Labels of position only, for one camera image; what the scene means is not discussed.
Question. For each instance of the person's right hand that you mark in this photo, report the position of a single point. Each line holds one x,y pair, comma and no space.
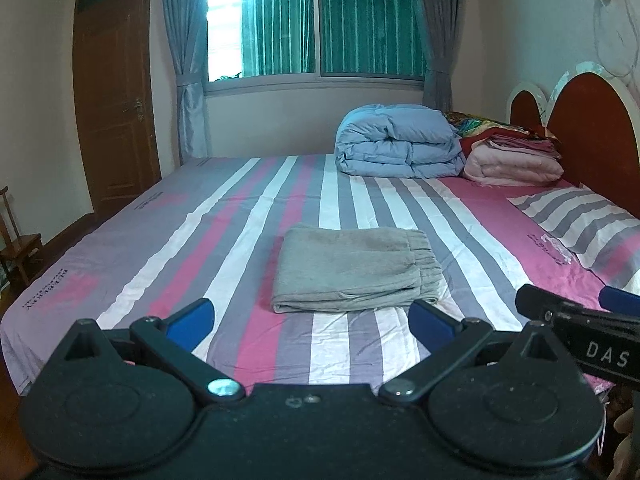
629,430

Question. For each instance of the striped pink grey bed sheet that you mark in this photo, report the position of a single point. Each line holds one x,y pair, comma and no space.
240,220

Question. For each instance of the grey blue curtain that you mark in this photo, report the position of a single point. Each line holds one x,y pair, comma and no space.
182,60
440,50

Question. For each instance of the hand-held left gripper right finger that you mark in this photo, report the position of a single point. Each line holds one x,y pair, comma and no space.
430,320

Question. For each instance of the folded pink sheets stack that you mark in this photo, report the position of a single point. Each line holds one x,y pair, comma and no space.
525,144

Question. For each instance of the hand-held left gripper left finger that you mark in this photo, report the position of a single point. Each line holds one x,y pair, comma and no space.
192,317

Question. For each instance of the brown wooden door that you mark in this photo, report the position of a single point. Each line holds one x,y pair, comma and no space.
112,100

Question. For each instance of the folded light blue duvet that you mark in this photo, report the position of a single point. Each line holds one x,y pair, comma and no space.
395,145

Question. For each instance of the grey pants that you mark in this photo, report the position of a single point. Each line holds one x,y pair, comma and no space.
350,270

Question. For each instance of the striped grey white pillow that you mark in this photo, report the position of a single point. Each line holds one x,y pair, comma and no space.
580,220

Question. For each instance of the small wooden chair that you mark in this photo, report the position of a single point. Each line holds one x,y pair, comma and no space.
20,247

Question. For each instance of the colourful folded cloth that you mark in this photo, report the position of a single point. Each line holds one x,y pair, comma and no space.
475,122

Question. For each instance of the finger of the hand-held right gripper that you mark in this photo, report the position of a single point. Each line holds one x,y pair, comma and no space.
620,301
537,302

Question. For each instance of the folded light pink blanket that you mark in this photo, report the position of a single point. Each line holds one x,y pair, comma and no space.
510,170

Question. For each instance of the window with green glass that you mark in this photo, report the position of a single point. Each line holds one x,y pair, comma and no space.
320,25

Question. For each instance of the red white arched headboard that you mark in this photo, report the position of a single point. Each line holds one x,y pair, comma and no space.
595,130

